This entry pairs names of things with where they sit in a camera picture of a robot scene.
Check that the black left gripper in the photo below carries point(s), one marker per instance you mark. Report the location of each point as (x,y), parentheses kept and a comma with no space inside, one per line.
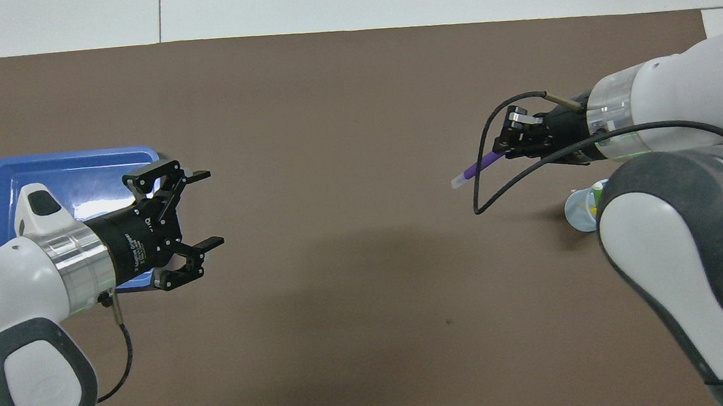
(135,239)

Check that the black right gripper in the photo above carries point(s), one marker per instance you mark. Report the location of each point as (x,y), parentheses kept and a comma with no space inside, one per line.
(565,133)

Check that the purple marker pen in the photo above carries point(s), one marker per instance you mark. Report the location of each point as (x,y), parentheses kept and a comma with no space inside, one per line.
(476,168)

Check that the green marker pen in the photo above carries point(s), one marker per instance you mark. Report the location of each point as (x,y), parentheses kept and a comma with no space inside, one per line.
(597,193)

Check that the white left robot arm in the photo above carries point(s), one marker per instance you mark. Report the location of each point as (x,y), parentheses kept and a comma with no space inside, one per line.
(10,305)

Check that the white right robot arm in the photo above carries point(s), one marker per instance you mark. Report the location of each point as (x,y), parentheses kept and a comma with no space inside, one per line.
(698,232)

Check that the blue plastic tray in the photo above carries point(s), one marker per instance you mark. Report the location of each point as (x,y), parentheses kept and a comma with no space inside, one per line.
(91,177)

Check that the clear plastic cup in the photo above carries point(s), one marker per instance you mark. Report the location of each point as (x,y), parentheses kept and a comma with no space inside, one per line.
(578,213)

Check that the brown table mat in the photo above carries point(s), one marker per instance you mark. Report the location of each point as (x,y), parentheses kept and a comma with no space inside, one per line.
(356,295)

